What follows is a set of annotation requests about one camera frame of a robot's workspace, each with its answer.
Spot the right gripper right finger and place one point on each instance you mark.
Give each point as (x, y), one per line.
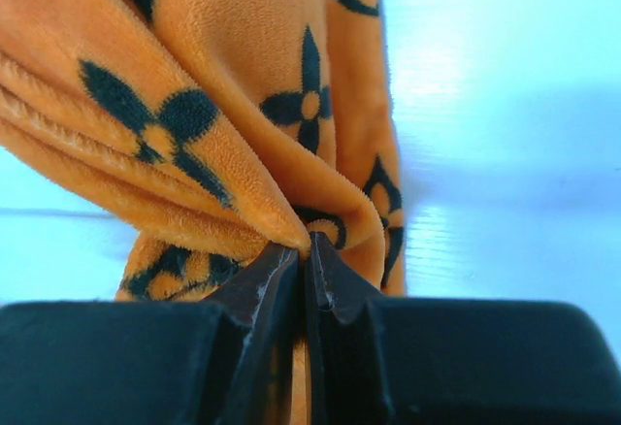
(374, 359)

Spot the orange patterned pillowcase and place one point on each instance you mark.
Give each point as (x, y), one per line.
(214, 127)

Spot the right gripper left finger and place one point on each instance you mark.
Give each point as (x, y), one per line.
(224, 360)

